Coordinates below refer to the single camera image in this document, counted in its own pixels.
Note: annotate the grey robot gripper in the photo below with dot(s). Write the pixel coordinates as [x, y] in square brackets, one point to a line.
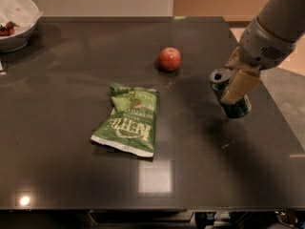
[261, 49]

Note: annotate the green soda can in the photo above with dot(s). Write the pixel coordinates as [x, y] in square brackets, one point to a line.
[233, 105]

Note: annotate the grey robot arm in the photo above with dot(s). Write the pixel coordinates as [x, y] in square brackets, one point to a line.
[284, 19]

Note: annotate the red apple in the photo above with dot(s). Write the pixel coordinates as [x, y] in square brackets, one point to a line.
[169, 59]

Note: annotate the green kettle chips bag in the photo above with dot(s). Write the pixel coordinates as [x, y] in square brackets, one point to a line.
[131, 126]

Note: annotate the white bowl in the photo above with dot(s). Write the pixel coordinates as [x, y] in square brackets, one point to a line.
[18, 40]

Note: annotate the white paper napkin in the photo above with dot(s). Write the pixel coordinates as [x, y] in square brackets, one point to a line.
[22, 12]

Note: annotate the red strawberries in bowl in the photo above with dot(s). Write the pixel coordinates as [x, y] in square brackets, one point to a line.
[8, 29]

